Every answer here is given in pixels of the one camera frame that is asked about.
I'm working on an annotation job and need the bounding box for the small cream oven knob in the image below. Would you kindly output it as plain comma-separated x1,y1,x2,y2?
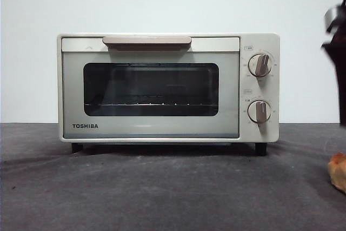
247,100,272,124

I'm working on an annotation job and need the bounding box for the metal wire oven rack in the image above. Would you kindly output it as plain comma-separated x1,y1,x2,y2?
84,95,217,108

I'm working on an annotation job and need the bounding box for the golden brown bread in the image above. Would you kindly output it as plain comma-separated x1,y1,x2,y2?
327,153,346,190

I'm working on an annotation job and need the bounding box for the glass oven door with handle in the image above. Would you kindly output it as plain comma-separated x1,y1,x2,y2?
61,36,241,139

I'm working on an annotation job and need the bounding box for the cream Toshiba toaster oven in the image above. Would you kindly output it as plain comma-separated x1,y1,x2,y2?
56,32,281,157

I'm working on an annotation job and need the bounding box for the large cream oven knob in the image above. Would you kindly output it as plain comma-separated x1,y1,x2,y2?
248,54,272,78

